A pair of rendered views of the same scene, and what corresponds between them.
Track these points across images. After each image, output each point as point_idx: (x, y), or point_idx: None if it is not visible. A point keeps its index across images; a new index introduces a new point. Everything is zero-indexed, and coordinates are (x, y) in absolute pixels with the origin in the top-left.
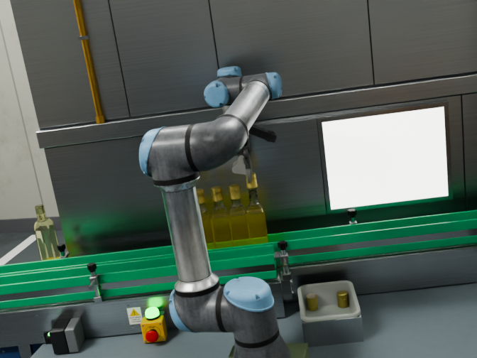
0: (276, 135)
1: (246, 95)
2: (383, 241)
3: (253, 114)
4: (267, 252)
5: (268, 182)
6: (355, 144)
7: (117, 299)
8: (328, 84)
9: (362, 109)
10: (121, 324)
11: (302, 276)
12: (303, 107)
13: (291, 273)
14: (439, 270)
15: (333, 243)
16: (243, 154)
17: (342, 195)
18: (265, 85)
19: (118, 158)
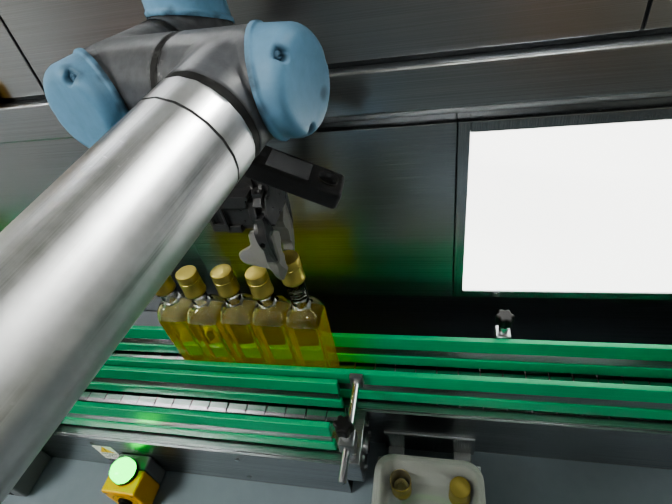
0: (341, 189)
1: (52, 211)
2: (563, 397)
3: (54, 367)
4: (326, 390)
5: (342, 239)
6: (542, 185)
7: (72, 433)
8: (504, 28)
9: (583, 100)
10: (93, 455)
11: (391, 422)
12: (427, 92)
13: (370, 416)
14: (666, 454)
15: (457, 388)
16: (255, 236)
17: (489, 272)
18: (223, 103)
19: (60, 173)
